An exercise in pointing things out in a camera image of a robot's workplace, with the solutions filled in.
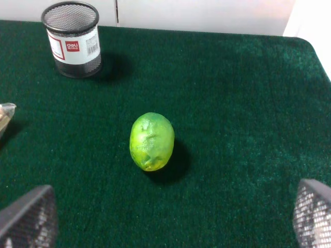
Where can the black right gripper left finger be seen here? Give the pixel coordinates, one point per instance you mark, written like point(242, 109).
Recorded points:
point(31, 220)

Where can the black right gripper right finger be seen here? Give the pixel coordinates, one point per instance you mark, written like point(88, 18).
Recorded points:
point(311, 216)

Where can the clear chocolate candy packet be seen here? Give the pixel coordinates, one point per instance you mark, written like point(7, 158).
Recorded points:
point(7, 113)

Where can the green felt table mat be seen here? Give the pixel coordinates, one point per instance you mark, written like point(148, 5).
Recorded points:
point(251, 117)

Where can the green lime fruit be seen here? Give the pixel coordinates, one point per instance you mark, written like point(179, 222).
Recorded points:
point(151, 141)

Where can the black mesh pen holder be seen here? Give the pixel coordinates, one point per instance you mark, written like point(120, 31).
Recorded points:
point(72, 29)

